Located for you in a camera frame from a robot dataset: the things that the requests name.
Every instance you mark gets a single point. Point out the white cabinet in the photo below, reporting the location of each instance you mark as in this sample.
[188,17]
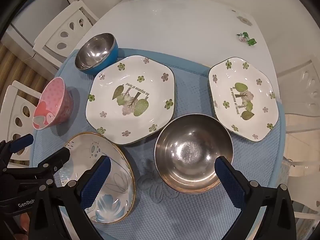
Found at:
[37,7]

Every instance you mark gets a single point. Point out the pink patterned bowl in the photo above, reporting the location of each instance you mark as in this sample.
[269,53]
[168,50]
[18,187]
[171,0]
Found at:
[50,100]

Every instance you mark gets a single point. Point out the small green flower ornament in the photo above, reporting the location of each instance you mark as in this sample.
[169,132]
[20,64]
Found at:
[246,38]

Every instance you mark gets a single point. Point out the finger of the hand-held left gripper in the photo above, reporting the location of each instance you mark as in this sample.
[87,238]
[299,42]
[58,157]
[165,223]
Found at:
[57,158]
[22,141]

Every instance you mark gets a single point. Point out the hexagonal white tree-print plate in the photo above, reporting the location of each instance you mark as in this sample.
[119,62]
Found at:
[250,75]
[130,85]

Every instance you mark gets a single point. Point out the round plate with blue flower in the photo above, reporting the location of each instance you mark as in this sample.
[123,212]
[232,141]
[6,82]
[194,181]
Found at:
[82,145]

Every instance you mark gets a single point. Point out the blue steel bowl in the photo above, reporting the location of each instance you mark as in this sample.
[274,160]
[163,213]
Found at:
[96,50]

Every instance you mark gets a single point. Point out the pink steel bowl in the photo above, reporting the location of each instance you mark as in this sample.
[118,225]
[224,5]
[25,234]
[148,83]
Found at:
[185,152]

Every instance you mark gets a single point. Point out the light blue table mat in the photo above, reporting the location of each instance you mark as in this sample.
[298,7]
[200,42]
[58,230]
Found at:
[191,92]

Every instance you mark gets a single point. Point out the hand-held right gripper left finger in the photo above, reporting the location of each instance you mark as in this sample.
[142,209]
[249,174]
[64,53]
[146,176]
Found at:
[96,180]

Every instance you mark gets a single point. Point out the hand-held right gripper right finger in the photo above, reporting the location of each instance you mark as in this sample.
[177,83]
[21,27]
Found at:
[230,180]

